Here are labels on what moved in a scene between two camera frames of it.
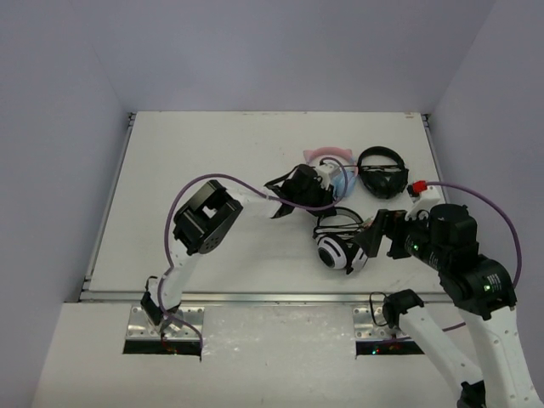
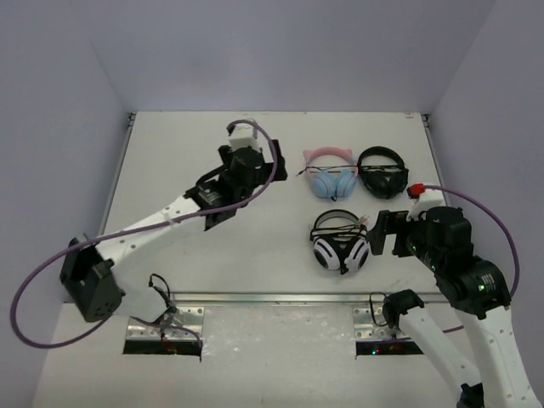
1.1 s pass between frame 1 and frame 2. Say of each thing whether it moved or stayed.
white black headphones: stayed
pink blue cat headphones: stayed
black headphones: stayed
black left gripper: moved
